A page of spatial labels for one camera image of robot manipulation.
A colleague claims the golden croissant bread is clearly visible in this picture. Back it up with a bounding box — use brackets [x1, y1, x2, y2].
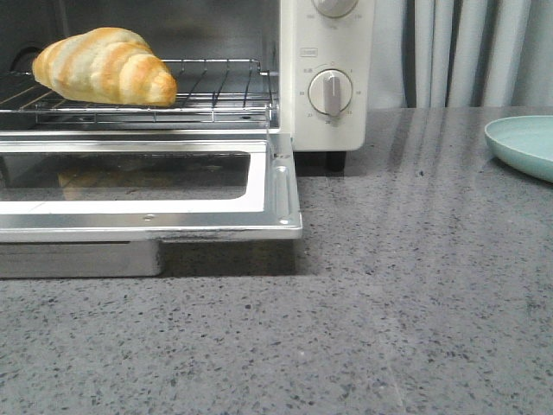
[32, 27, 177, 106]

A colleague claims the grey curtain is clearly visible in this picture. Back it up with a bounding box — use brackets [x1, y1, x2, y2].
[369, 1, 552, 109]

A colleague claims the white toaster oven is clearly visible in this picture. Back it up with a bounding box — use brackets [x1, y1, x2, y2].
[1, 1, 375, 171]

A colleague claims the silver glass oven door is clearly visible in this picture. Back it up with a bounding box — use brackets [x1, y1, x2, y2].
[1, 130, 302, 278]

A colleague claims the upper temperature knob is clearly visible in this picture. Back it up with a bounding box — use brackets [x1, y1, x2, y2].
[312, 0, 358, 18]

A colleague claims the light blue plate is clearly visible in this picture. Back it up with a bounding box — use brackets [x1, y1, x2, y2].
[485, 115, 552, 182]

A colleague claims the metal wire oven rack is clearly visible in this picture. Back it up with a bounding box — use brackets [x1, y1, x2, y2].
[1, 59, 279, 128]

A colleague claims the lower timer knob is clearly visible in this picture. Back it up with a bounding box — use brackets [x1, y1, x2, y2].
[308, 69, 353, 117]

